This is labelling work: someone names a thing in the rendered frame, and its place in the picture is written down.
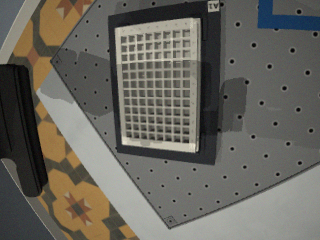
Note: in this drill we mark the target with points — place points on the blue tape outline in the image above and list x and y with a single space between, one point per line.
267 20

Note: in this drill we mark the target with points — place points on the grey perforated base plate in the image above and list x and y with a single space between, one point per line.
268 117

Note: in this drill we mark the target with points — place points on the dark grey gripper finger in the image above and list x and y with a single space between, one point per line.
19 138

